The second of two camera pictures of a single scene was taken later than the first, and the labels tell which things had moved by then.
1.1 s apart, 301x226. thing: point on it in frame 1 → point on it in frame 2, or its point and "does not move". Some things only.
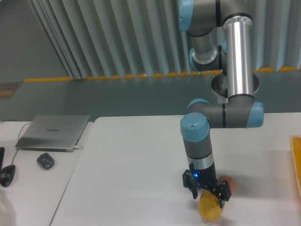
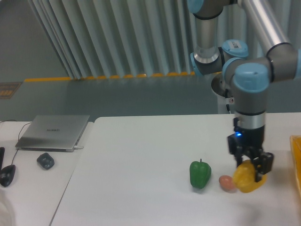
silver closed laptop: [53, 133] does not move
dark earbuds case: [46, 161] does not move
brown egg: [231, 181] does not move
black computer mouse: [6, 175] does not move
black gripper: [206, 179] → [252, 138]
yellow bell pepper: [209, 207] → [244, 177]
